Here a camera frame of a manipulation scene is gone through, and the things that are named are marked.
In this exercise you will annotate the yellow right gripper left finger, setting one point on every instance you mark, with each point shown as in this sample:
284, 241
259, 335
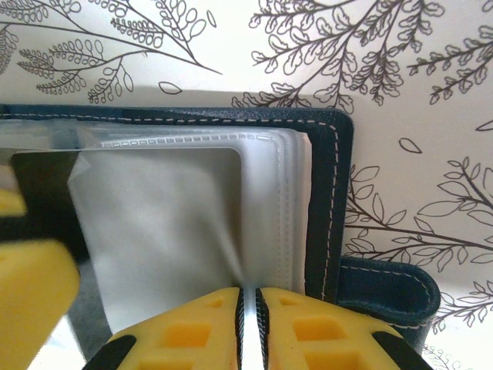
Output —
185, 335

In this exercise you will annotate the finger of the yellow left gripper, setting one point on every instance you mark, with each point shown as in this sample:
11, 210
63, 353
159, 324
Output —
34, 300
11, 202

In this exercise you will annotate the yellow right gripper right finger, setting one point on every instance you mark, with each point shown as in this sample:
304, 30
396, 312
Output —
327, 339

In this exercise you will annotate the clear plastic card sleeves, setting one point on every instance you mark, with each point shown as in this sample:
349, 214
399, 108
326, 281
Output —
42, 185

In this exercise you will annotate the navy leather card holder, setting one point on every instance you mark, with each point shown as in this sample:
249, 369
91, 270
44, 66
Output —
319, 192

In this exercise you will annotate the floral patterned table cover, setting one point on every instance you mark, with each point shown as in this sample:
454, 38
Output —
269, 46

